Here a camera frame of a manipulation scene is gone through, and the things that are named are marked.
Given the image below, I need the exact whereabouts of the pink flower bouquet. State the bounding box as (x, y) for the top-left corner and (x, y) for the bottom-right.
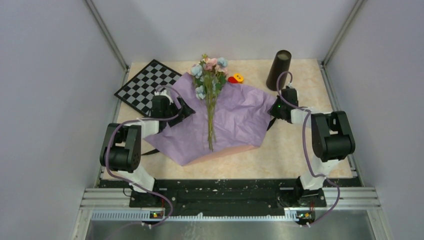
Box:
(188, 54), (228, 151)

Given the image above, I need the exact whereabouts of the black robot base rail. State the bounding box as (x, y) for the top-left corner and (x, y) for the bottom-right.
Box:
(99, 178), (362, 218)

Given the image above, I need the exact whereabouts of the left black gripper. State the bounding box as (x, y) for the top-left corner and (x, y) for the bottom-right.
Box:
(162, 96), (195, 127)

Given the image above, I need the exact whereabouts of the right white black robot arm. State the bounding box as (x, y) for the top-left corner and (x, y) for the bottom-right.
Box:
(268, 87), (356, 206)

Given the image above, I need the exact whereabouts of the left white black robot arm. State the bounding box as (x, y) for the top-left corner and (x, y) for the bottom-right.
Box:
(99, 95), (196, 207)

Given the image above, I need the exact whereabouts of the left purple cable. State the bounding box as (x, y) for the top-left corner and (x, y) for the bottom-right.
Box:
(104, 85), (185, 228)

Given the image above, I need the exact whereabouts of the white slotted cable duct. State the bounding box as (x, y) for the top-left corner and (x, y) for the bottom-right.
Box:
(91, 209), (312, 222)

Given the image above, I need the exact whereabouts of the black ribbon with gold lettering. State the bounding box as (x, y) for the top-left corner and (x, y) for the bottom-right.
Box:
(142, 117), (277, 156)

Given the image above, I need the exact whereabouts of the pink and purple wrapping paper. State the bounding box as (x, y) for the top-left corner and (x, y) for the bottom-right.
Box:
(144, 73), (277, 166)

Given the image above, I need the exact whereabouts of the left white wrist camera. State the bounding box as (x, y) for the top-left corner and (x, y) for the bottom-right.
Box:
(154, 88), (174, 104)

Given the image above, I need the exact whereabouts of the dark brown tall vase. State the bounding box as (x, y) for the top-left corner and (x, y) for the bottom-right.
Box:
(266, 50), (292, 91)

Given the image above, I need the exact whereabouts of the black and white checkerboard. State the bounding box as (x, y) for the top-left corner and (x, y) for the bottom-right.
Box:
(114, 59), (182, 117)

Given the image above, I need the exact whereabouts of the red toy block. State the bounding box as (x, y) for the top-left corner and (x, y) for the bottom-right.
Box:
(227, 76), (239, 84)

